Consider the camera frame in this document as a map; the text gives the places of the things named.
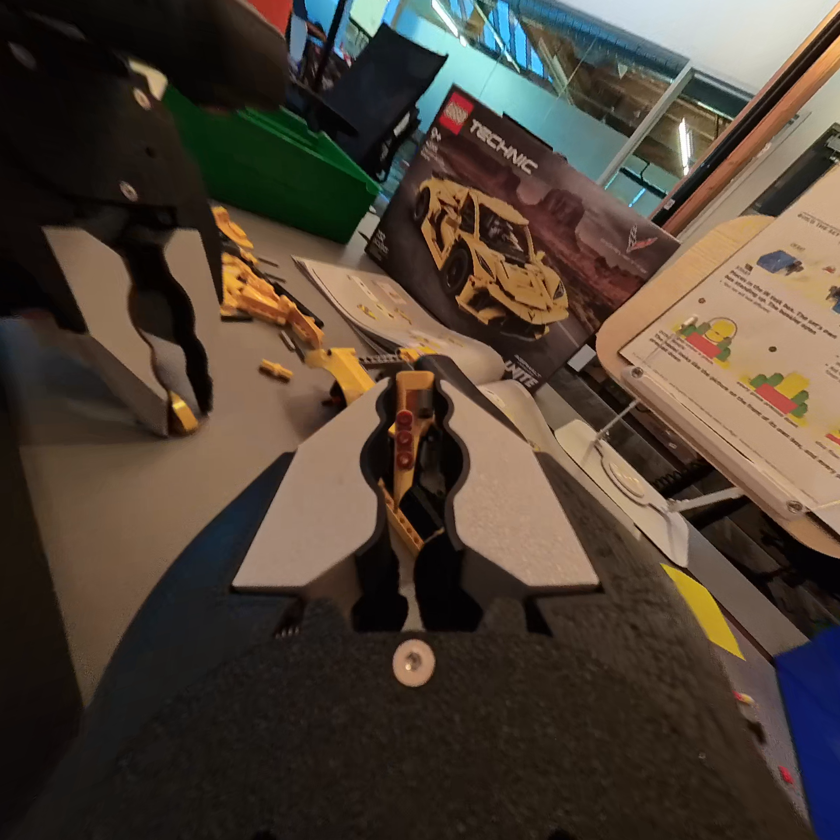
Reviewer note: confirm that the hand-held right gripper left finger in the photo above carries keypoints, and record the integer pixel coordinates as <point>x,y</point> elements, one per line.
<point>308,525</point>

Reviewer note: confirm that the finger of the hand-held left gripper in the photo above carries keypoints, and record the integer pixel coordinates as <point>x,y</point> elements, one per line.
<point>98,282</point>
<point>190,262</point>

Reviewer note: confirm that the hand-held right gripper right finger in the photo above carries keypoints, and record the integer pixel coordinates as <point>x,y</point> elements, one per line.
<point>525,525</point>

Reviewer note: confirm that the small yellow curved panel brick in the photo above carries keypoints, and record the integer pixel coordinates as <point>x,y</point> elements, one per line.
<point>184,417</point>

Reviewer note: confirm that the grey desk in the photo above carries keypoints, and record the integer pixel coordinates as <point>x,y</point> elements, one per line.
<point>131,492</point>

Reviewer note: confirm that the pile of yellow bricks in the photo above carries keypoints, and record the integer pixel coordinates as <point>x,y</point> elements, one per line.
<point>262,295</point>

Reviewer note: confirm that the green plastic bin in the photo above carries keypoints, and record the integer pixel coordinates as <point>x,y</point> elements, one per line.
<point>275,177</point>

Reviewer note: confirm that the dark grey axle rod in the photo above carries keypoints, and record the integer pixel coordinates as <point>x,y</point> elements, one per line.
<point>287,341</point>

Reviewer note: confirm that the small yellow connector brick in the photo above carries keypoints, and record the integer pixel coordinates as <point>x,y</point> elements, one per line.
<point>275,371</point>

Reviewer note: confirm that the yellow brick toy car model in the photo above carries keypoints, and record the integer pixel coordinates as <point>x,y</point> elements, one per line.
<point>344,371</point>

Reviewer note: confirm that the building instruction booklet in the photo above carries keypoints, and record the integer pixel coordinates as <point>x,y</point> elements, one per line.
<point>367,302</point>

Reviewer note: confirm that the yellow paper scrap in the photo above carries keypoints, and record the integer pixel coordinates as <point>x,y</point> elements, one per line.
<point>702,607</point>

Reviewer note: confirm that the orange plastic bin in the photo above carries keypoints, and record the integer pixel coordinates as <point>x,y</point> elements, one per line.
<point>272,13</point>

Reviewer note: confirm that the black office chair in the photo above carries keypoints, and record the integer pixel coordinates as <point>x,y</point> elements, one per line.
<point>380,98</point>

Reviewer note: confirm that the pile of small coloured pins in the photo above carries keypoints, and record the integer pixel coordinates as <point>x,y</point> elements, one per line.
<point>745,699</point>

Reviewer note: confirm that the wooden board with printed sheet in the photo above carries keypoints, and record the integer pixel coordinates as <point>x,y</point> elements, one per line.
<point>754,361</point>

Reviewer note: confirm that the black toy car box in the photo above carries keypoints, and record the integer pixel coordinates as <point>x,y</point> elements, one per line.
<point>558,216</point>

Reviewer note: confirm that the blue plastic bin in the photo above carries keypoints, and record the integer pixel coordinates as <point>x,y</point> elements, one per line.
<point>814,722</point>

